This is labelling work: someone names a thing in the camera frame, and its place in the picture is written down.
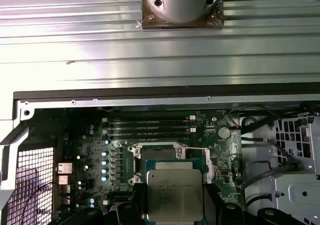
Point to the CPU socket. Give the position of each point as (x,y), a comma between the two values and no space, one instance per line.
(155,151)

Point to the silver CPU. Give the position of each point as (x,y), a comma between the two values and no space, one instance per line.
(175,182)

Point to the silver drive cage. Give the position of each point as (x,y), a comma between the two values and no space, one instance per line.
(295,185)

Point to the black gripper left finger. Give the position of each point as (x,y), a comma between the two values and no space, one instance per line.
(140,205)

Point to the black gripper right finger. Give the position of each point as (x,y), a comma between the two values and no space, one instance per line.
(212,205)

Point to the green motherboard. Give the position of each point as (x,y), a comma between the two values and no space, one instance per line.
(220,160)

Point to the black PC case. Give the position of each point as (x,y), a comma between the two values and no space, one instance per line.
(125,101)

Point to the square brown base plate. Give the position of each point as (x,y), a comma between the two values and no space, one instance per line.
(150,25)

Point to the metal locking lever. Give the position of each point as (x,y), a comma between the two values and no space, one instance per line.
(197,148)

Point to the black RAM slot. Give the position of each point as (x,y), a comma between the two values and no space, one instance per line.
(150,122)
(150,134)
(150,139)
(150,128)

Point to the silver coin battery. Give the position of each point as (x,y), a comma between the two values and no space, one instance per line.
(223,132)

